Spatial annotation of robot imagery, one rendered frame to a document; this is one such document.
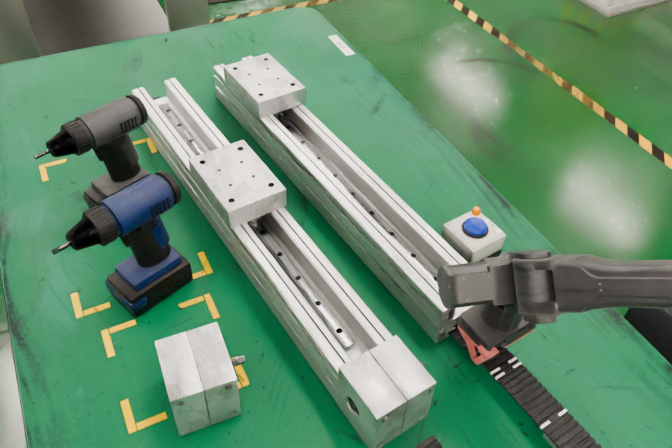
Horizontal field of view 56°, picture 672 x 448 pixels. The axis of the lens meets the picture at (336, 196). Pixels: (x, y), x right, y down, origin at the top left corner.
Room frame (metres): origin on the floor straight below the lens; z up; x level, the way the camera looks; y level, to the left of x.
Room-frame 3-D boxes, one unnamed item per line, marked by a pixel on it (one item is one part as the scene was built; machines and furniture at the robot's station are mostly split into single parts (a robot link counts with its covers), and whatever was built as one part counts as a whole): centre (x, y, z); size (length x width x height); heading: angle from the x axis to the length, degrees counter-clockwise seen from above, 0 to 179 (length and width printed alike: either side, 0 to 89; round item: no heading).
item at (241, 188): (0.83, 0.18, 0.87); 0.16 x 0.11 x 0.07; 35
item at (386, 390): (0.47, -0.09, 0.83); 0.12 x 0.09 x 0.10; 125
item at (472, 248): (0.78, -0.24, 0.81); 0.10 x 0.08 x 0.06; 125
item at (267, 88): (1.14, 0.16, 0.87); 0.16 x 0.11 x 0.07; 35
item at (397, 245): (0.94, 0.02, 0.82); 0.80 x 0.10 x 0.09; 35
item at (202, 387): (0.48, 0.17, 0.83); 0.11 x 0.10 x 0.10; 115
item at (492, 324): (0.56, -0.24, 0.92); 0.10 x 0.07 x 0.07; 125
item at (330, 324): (0.83, 0.18, 0.82); 0.80 x 0.10 x 0.09; 35
